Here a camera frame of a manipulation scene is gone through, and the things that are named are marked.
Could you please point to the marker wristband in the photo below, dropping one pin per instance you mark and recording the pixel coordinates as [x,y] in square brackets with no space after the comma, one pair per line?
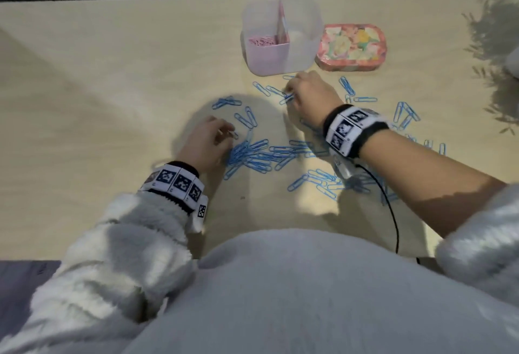
[174,183]
[352,128]

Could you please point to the person's right hand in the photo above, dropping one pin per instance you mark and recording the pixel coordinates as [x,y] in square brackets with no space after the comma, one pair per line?
[314,96]

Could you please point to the left marker wristband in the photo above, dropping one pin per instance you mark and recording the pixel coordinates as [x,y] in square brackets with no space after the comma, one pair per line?
[174,183]

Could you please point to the heap of pink paper clips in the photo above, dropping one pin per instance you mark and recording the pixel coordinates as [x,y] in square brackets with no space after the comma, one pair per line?
[261,41]

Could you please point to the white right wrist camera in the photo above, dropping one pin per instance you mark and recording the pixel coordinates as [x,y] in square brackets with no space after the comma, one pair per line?
[344,171]

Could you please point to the person's left forearm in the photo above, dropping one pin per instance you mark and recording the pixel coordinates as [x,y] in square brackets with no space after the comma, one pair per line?
[105,268]

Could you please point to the person's right forearm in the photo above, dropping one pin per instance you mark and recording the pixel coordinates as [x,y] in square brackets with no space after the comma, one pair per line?
[430,179]

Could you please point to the floral tin lid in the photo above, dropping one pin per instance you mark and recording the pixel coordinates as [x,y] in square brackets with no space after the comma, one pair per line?
[350,47]

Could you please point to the group of blue paper clips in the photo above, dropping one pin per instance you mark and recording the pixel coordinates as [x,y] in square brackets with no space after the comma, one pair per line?
[245,117]

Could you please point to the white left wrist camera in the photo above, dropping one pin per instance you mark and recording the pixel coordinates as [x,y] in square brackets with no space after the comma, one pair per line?
[199,220]

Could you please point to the single blue paper clip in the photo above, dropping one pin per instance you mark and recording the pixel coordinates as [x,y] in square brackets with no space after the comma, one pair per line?
[286,100]

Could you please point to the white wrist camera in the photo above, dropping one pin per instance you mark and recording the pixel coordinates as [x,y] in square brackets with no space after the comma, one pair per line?
[344,171]
[199,220]

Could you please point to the white plant pot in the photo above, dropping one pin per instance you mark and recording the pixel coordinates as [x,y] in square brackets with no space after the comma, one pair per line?
[513,61]

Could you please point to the right marker wristband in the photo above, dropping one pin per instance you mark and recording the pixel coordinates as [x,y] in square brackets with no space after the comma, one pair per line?
[352,128]

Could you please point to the clear plastic divided box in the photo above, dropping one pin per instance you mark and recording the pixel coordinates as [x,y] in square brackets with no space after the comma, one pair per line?
[300,53]

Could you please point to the person's left hand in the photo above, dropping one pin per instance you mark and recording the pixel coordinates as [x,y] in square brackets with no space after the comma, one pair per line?
[204,147]

